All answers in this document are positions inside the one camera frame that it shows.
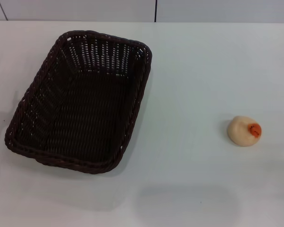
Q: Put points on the black wicker basket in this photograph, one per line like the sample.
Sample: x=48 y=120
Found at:
x=85 y=113

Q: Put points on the cream bun with orange spot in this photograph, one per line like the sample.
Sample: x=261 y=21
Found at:
x=241 y=132

